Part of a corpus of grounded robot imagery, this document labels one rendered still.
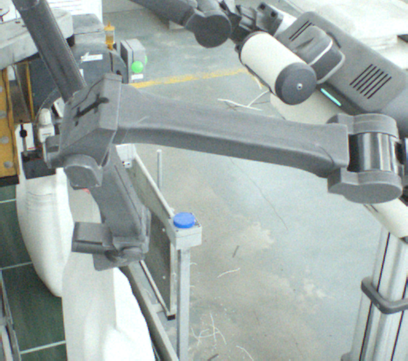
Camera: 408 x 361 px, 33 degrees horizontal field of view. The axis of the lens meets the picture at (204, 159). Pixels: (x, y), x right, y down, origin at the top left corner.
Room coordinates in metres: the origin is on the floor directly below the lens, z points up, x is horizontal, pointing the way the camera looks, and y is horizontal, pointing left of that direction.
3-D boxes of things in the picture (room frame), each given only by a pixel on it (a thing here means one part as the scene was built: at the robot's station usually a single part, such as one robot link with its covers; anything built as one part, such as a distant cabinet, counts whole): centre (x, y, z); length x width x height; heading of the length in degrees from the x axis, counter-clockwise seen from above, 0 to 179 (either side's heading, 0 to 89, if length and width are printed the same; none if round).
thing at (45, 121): (1.51, 0.39, 1.14); 0.05 x 0.04 x 0.16; 113
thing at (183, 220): (1.58, 0.05, 0.84); 0.06 x 0.06 x 0.02
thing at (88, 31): (1.71, 0.37, 1.21); 0.30 x 0.25 x 0.30; 23
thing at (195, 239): (1.58, 0.05, 0.81); 0.08 x 0.08 x 0.06; 23
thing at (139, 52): (1.67, 0.19, 1.28); 0.08 x 0.05 x 0.09; 23
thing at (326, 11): (4.14, -1.02, 0.56); 0.66 x 0.42 x 0.15; 113
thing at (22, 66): (1.62, 0.49, 1.26); 0.22 x 0.05 x 0.16; 23
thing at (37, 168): (1.55, 0.43, 1.04); 0.08 x 0.06 x 0.05; 113
